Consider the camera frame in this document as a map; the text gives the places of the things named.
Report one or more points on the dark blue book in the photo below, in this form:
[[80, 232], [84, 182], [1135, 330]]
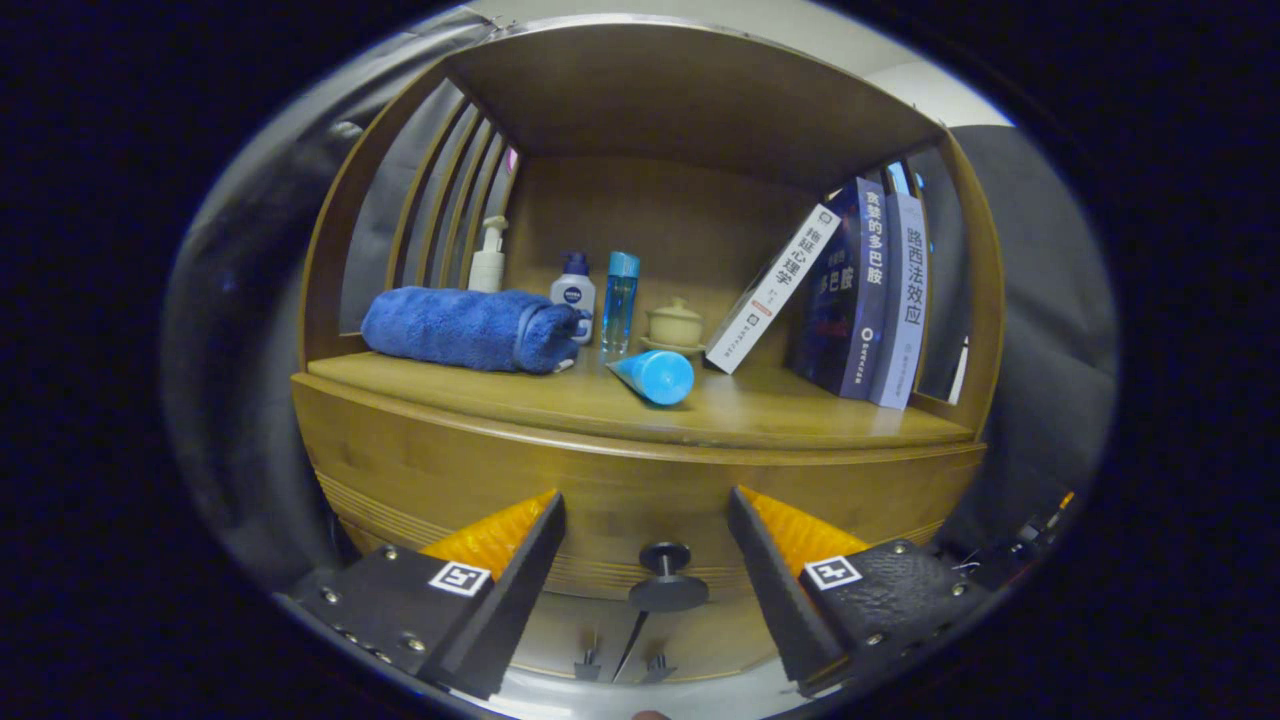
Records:
[[840, 290]]

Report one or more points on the wooden cabinet door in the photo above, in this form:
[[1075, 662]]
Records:
[[710, 640], [570, 630]]

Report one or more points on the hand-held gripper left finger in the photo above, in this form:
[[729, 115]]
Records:
[[515, 590]]

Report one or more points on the white book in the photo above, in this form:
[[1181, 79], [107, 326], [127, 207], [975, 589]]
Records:
[[770, 295]]

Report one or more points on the light purple book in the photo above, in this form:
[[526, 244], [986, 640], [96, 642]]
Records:
[[905, 300]]

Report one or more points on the white bottle with blue cap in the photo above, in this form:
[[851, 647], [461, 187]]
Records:
[[573, 295]]

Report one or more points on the blue folded towel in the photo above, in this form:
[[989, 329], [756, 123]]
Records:
[[450, 328]]

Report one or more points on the clear blue bottle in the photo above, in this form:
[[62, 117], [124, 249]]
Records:
[[619, 305]]

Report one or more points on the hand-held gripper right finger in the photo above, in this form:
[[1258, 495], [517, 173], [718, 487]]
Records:
[[780, 590]]

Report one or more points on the wooden countertop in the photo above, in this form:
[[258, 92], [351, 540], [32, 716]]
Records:
[[780, 405]]

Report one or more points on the blue and white tube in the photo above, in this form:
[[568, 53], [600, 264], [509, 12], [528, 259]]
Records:
[[660, 378]]

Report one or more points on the wooden cabinet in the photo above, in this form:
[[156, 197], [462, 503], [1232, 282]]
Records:
[[680, 90]]

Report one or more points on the beige lidded teacup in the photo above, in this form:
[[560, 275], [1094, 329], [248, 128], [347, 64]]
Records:
[[675, 325]]

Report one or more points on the white pump bottle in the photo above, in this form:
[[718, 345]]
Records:
[[487, 268]]

